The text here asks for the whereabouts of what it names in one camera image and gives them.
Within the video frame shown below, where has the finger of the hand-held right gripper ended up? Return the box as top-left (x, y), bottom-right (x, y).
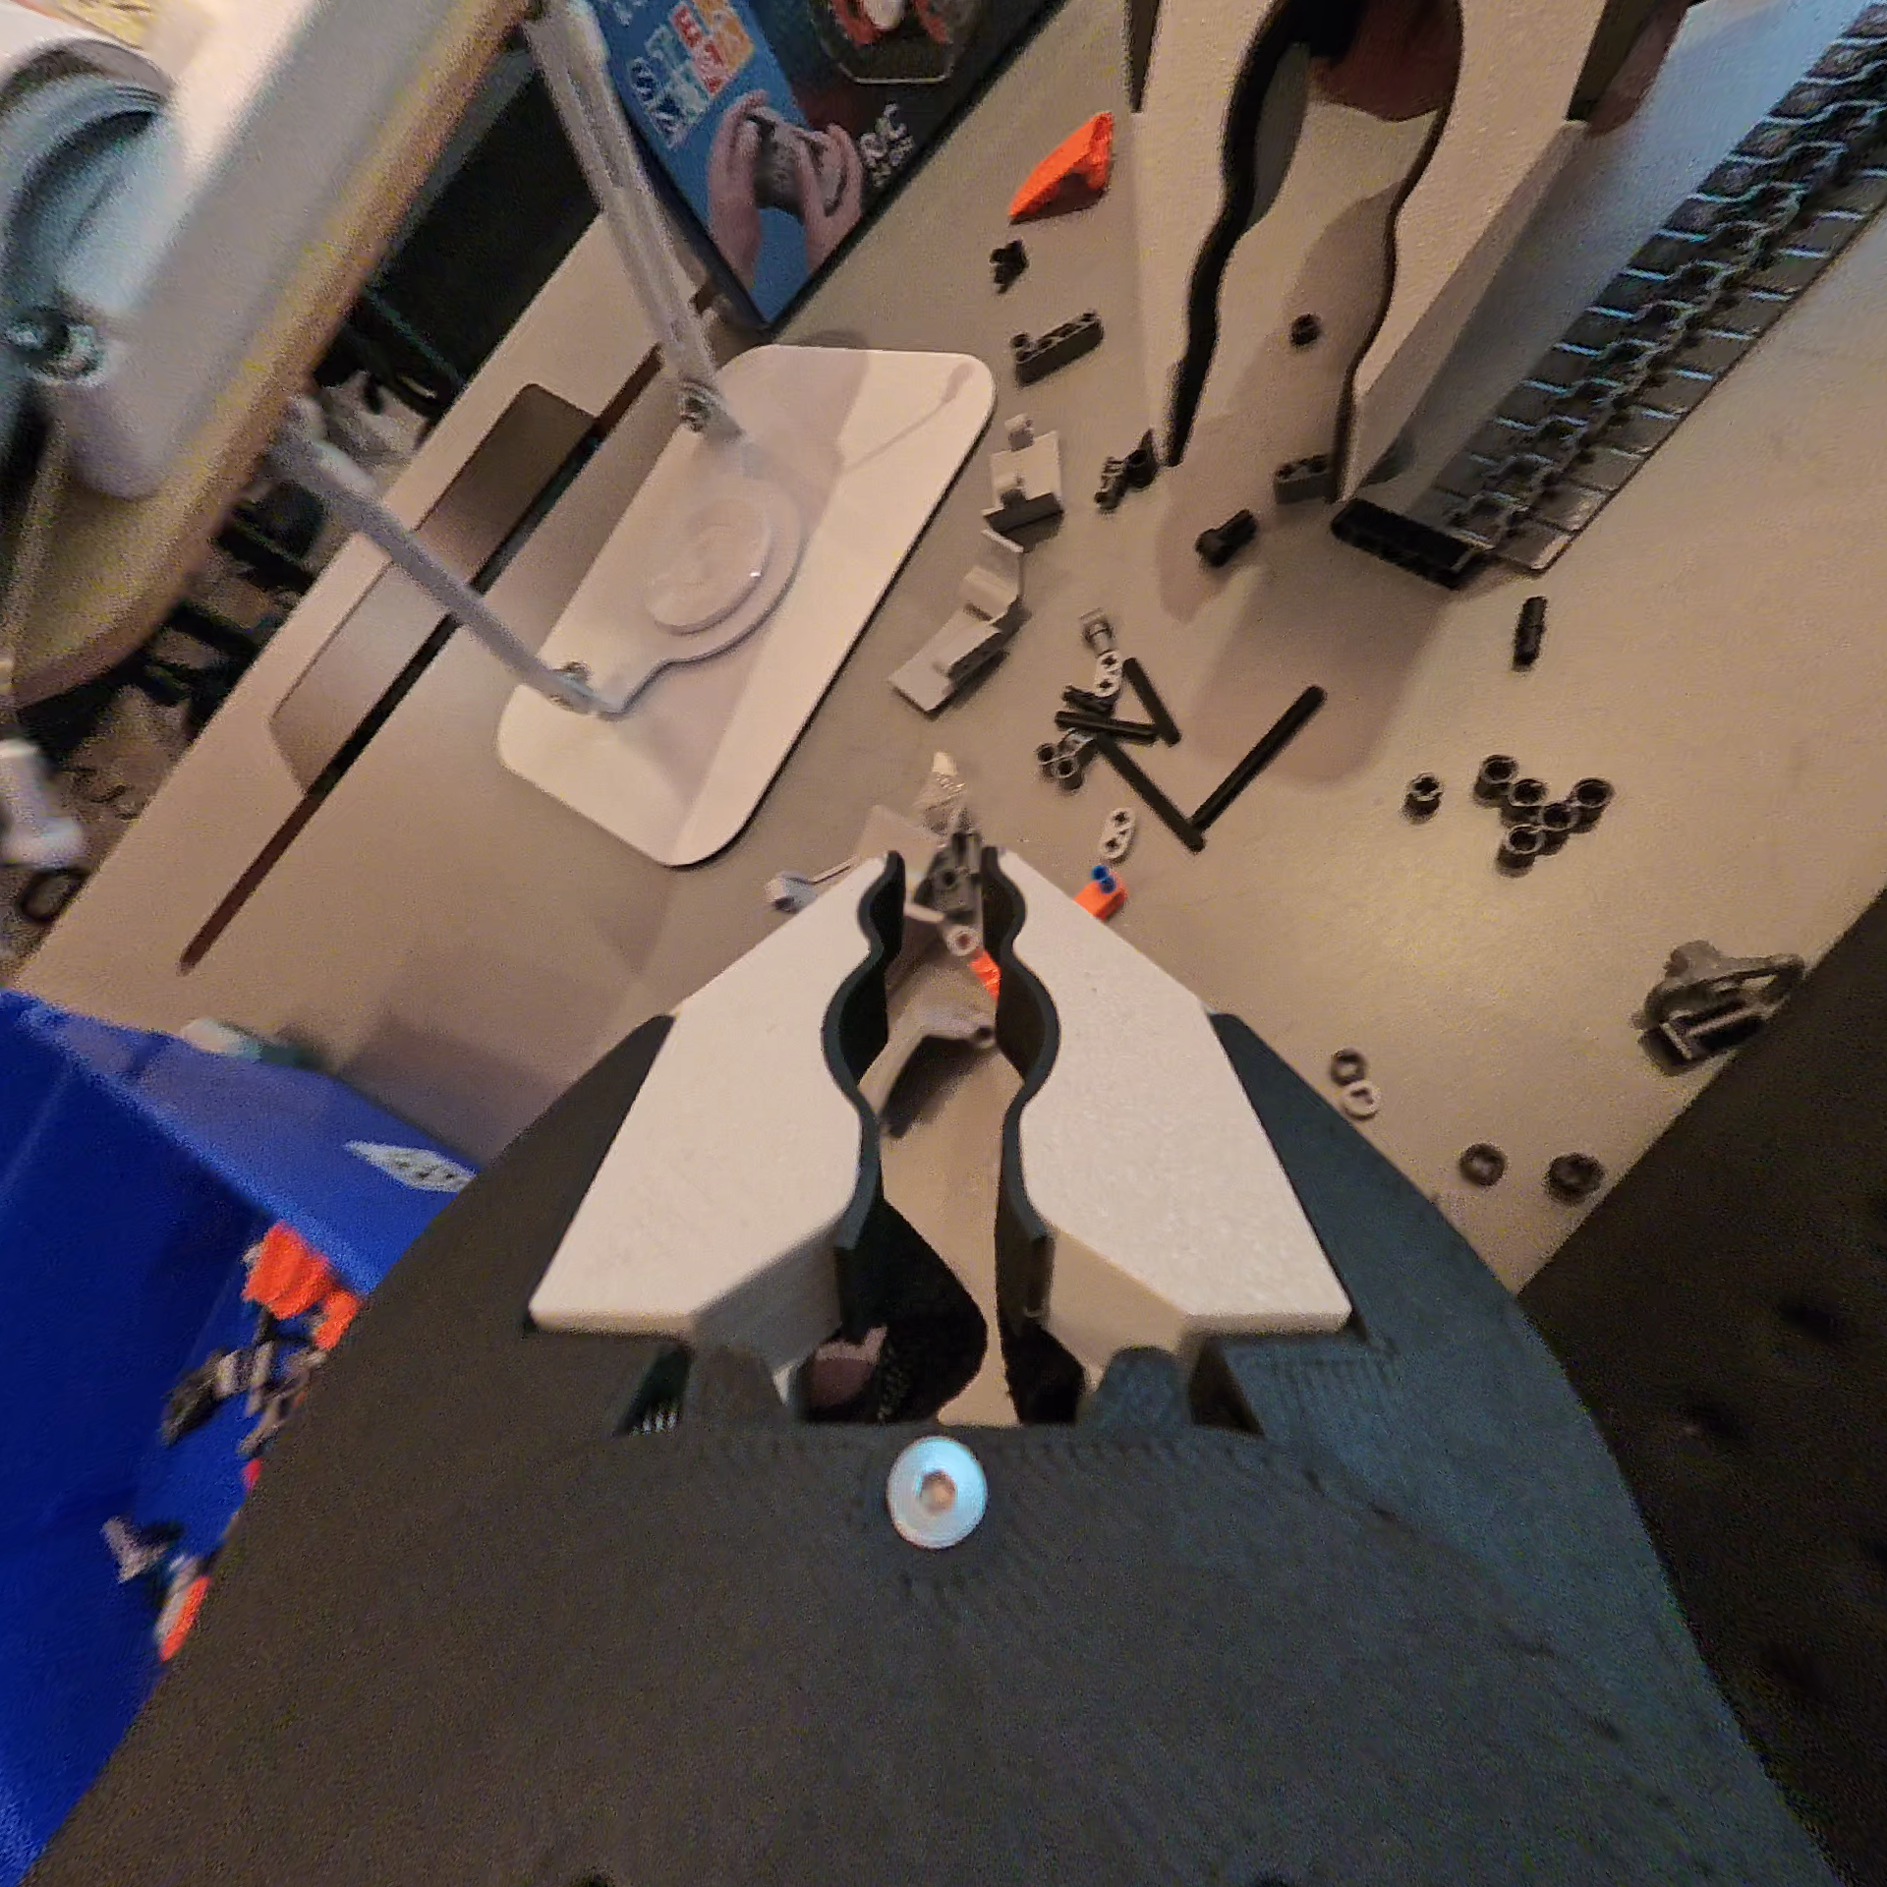
top-left (1331, 0), bottom-right (1614, 496)
top-left (1128, 0), bottom-right (1288, 464)

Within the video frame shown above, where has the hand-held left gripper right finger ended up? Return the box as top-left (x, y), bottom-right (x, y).
top-left (980, 851), bottom-right (1356, 1380)

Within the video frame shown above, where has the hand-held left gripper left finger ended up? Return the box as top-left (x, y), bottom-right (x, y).
top-left (527, 851), bottom-right (905, 1350)

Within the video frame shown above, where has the grey toy track chain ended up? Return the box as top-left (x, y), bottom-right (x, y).
top-left (1335, 0), bottom-right (1887, 590)

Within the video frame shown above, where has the cluster of black bushes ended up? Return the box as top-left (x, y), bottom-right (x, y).
top-left (1473, 755), bottom-right (1616, 872)

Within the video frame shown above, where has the thin wire with white tip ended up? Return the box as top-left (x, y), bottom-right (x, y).
top-left (0, 426), bottom-right (90, 872)

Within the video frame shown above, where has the orange curved toy piece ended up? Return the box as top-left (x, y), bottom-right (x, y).
top-left (1008, 111), bottom-right (1116, 223)

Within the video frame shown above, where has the dark grey short bent liftarm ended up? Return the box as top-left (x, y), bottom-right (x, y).
top-left (1011, 312), bottom-right (1107, 388)

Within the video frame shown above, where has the grey arched panel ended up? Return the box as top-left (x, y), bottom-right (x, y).
top-left (864, 973), bottom-right (1005, 1136)

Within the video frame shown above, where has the printed toy packaging box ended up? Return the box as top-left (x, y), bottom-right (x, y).
top-left (590, 0), bottom-right (1062, 325)

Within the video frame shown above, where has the grey ribbed part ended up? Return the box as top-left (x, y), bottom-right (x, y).
top-left (178, 1014), bottom-right (320, 1067)

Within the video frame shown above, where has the heap of assorted toy pins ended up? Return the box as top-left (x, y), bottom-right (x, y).
top-left (104, 1225), bottom-right (362, 1653)

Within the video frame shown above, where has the light grey holed curved panel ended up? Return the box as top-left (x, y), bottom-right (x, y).
top-left (888, 535), bottom-right (1031, 719)

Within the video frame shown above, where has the grey wing-shaped toy piece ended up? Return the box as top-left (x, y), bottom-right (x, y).
top-left (1635, 944), bottom-right (1809, 1062)

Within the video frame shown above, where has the dark studded panel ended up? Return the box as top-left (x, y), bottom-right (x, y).
top-left (1518, 886), bottom-right (1887, 1887)

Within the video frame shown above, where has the white book stand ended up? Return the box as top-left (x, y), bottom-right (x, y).
top-left (0, 0), bottom-right (532, 710)

